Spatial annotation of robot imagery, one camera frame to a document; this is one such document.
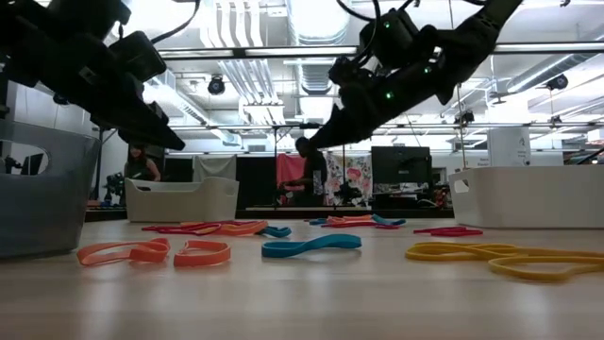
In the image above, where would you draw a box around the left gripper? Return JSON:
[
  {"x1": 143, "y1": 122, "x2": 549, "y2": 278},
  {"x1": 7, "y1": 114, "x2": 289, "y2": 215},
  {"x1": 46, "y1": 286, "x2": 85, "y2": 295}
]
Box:
[{"x1": 0, "y1": 25, "x2": 186, "y2": 151}]

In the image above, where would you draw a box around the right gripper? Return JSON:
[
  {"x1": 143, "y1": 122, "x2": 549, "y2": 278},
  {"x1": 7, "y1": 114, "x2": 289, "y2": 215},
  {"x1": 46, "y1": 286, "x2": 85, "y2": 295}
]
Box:
[{"x1": 309, "y1": 16, "x2": 502, "y2": 149}]

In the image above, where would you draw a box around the yellow rubber band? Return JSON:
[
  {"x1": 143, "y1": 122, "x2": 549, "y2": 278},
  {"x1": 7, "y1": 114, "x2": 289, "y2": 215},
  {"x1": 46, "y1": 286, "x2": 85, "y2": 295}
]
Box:
[
  {"x1": 404, "y1": 242, "x2": 520, "y2": 263},
  {"x1": 488, "y1": 247, "x2": 604, "y2": 283}
]

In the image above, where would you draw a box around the person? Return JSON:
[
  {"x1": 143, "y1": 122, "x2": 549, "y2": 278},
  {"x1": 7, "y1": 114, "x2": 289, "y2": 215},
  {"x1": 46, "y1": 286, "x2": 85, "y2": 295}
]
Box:
[
  {"x1": 277, "y1": 136, "x2": 329, "y2": 208},
  {"x1": 123, "y1": 144, "x2": 162, "y2": 183}
]

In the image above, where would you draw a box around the floral cloth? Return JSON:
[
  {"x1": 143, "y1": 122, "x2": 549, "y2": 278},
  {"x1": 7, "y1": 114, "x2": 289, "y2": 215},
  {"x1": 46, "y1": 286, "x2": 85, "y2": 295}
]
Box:
[{"x1": 325, "y1": 151, "x2": 374, "y2": 207}]

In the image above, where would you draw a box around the black monitor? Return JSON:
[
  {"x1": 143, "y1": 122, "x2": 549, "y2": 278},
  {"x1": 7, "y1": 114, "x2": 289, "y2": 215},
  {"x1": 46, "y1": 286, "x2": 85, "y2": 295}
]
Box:
[{"x1": 371, "y1": 145, "x2": 433, "y2": 185}]

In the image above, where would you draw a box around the black tripod equipment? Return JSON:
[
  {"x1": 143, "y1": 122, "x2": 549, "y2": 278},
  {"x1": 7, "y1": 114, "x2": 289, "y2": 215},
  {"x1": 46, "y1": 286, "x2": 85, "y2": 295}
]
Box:
[{"x1": 103, "y1": 172, "x2": 126, "y2": 208}]

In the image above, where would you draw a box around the pink cloth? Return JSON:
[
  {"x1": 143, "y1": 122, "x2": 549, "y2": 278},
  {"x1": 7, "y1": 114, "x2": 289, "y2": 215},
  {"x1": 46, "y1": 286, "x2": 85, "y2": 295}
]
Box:
[{"x1": 276, "y1": 153, "x2": 308, "y2": 193}]

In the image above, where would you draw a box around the black ceiling lamp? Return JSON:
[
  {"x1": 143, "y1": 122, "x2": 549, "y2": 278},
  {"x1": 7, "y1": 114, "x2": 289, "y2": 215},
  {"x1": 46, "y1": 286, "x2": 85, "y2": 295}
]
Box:
[
  {"x1": 207, "y1": 75, "x2": 227, "y2": 96},
  {"x1": 545, "y1": 74, "x2": 570, "y2": 92}
]

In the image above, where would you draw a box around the grey cloth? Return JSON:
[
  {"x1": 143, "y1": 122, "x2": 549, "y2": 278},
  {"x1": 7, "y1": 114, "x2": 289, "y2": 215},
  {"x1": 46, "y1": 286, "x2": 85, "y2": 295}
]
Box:
[{"x1": 192, "y1": 154, "x2": 238, "y2": 181}]

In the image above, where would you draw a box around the white plastic basket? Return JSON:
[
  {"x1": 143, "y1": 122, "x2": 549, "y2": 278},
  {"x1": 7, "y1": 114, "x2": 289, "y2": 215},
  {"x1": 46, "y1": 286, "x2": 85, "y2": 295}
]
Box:
[
  {"x1": 447, "y1": 164, "x2": 604, "y2": 230},
  {"x1": 124, "y1": 176, "x2": 241, "y2": 224}
]

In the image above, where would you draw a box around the grey translucent plastic basket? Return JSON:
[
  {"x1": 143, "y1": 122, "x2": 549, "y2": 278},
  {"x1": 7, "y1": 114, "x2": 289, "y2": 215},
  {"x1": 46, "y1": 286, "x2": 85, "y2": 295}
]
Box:
[{"x1": 0, "y1": 117, "x2": 102, "y2": 260}]

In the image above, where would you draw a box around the white printed box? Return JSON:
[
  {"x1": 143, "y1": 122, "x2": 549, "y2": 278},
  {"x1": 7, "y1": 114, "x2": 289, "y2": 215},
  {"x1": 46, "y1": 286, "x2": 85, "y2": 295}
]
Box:
[{"x1": 486, "y1": 126, "x2": 532, "y2": 167}]

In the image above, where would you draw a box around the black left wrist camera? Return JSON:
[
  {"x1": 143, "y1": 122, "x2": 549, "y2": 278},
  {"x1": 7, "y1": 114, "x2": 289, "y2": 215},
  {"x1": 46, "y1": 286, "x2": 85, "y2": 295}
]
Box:
[{"x1": 109, "y1": 30, "x2": 168, "y2": 84}]

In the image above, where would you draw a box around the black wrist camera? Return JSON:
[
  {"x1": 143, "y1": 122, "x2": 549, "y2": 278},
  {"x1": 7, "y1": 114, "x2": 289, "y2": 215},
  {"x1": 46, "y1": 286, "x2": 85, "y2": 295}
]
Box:
[
  {"x1": 109, "y1": 30, "x2": 168, "y2": 84},
  {"x1": 358, "y1": 8, "x2": 438, "y2": 70}
]

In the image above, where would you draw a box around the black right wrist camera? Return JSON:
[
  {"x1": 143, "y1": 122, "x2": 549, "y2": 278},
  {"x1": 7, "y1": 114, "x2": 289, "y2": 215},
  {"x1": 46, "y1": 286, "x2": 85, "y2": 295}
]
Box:
[{"x1": 358, "y1": 8, "x2": 438, "y2": 70}]

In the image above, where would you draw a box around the black overhead frame bar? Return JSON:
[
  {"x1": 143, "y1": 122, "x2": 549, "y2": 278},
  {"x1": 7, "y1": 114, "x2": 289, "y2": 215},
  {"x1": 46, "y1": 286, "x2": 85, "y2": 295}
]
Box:
[{"x1": 158, "y1": 42, "x2": 604, "y2": 60}]

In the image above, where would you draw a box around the silver ceiling duct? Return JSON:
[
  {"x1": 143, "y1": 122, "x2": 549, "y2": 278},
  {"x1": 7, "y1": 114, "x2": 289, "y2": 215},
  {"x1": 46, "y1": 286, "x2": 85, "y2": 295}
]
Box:
[
  {"x1": 287, "y1": 0, "x2": 353, "y2": 95},
  {"x1": 505, "y1": 51, "x2": 604, "y2": 94}
]

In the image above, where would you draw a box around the black aluminium table frame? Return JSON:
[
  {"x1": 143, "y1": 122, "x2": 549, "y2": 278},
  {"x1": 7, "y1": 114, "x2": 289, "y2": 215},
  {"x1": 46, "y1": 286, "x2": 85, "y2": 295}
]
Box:
[{"x1": 84, "y1": 207, "x2": 454, "y2": 221}]

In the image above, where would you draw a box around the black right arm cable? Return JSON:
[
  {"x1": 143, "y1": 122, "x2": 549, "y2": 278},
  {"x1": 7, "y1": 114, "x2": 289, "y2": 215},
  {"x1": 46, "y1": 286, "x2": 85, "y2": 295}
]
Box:
[{"x1": 335, "y1": 0, "x2": 411, "y2": 62}]

